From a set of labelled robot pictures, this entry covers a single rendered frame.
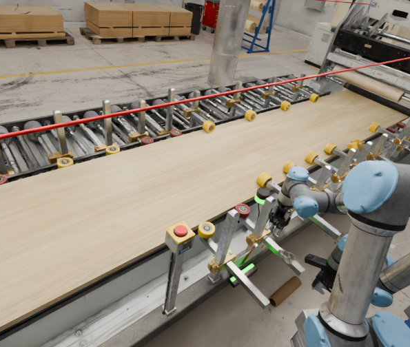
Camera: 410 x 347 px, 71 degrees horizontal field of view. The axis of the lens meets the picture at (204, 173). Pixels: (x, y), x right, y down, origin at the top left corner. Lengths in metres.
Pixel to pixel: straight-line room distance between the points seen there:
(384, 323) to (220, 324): 1.39
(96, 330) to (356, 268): 1.08
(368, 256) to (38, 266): 1.12
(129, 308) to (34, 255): 0.47
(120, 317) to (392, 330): 1.04
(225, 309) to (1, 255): 1.44
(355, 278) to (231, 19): 4.65
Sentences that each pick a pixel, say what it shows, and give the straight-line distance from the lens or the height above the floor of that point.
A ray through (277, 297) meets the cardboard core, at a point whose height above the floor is 0.08.
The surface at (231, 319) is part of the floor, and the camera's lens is 2.21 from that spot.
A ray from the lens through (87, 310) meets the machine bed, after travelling 1.44.
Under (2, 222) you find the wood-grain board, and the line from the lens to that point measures 1.52.
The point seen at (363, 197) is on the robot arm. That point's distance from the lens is 0.68.
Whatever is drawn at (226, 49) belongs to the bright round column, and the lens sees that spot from 5.19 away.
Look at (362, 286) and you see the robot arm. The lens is 0.79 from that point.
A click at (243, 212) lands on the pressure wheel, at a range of 1.52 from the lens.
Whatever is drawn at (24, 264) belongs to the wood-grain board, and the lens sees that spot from 1.34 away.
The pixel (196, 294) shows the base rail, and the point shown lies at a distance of 1.43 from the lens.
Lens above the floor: 1.95
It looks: 38 degrees down
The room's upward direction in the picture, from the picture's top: 11 degrees clockwise
